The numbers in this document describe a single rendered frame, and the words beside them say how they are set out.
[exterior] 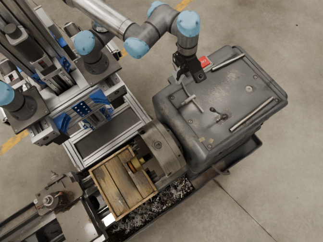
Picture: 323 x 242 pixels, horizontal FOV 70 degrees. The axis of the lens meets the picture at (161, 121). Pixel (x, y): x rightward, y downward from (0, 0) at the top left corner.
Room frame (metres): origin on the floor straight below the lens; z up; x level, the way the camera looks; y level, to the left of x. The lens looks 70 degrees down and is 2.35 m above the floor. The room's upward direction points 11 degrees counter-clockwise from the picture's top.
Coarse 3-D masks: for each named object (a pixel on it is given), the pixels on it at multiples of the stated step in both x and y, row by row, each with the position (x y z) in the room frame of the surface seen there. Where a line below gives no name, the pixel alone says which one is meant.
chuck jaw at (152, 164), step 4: (152, 160) 0.23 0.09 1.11; (156, 160) 0.23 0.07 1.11; (144, 164) 0.22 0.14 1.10; (148, 164) 0.22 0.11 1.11; (152, 164) 0.21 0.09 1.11; (156, 164) 0.21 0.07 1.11; (144, 168) 0.20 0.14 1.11; (148, 168) 0.20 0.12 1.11; (152, 168) 0.19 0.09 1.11; (156, 168) 0.19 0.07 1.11; (160, 168) 0.18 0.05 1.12; (152, 172) 0.17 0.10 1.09; (156, 172) 0.17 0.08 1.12; (160, 172) 0.16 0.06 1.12; (160, 176) 0.14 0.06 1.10
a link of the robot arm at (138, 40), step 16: (64, 0) 0.74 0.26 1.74; (80, 0) 0.70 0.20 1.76; (96, 0) 0.68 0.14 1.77; (96, 16) 0.64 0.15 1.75; (112, 16) 0.61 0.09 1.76; (112, 32) 0.58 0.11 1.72; (128, 32) 0.54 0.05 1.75; (144, 32) 0.53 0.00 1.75; (128, 48) 0.50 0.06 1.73; (144, 48) 0.48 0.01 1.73
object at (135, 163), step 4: (132, 160) 0.25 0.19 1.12; (136, 160) 0.25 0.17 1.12; (140, 160) 0.25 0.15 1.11; (144, 160) 0.24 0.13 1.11; (128, 164) 0.24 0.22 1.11; (132, 164) 0.23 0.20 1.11; (136, 164) 0.23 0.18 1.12; (140, 164) 0.22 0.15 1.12; (132, 168) 0.21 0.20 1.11; (136, 168) 0.21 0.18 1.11; (140, 168) 0.21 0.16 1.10; (132, 172) 0.19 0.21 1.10
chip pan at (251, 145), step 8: (248, 144) 0.33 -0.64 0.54; (256, 144) 0.31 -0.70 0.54; (240, 152) 0.27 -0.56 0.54; (224, 160) 0.24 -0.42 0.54; (232, 160) 0.22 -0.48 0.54; (208, 168) 0.20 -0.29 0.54; (224, 168) 0.18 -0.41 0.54; (200, 176) 0.15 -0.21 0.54; (208, 176) 0.14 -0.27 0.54; (200, 184) 0.09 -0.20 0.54; (192, 192) 0.05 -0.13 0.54; (32, 208) 0.15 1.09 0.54; (24, 216) 0.11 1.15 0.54; (8, 224) 0.07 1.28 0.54; (0, 232) 0.02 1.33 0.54
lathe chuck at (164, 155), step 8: (144, 128) 0.40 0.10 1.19; (152, 128) 0.38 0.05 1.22; (144, 136) 0.34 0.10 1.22; (152, 136) 0.33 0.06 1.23; (160, 136) 0.32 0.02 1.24; (152, 144) 0.29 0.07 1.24; (152, 152) 0.25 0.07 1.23; (160, 152) 0.24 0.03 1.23; (168, 152) 0.24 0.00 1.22; (160, 160) 0.21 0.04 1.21; (168, 160) 0.20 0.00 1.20; (176, 160) 0.20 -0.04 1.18; (168, 168) 0.17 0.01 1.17; (176, 168) 0.17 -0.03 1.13; (168, 176) 0.14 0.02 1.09
